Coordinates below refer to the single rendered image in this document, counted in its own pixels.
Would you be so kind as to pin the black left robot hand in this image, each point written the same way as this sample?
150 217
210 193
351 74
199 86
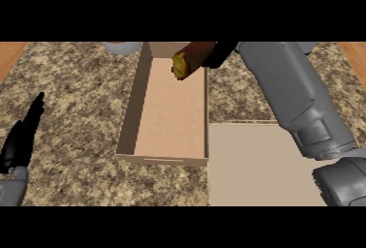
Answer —
20 142

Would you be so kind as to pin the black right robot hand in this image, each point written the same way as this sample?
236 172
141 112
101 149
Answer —
221 53

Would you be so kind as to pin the brown sweet potato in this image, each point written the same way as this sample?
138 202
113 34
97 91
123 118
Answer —
190 59

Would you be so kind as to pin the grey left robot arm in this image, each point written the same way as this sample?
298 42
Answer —
13 189

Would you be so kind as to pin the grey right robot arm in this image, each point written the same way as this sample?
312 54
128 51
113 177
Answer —
305 116

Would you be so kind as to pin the cardboard box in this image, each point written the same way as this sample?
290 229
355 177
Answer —
165 106

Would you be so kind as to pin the beige tray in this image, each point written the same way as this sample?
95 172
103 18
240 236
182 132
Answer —
261 166

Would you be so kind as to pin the grey round object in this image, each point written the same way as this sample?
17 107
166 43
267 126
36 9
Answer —
122 47

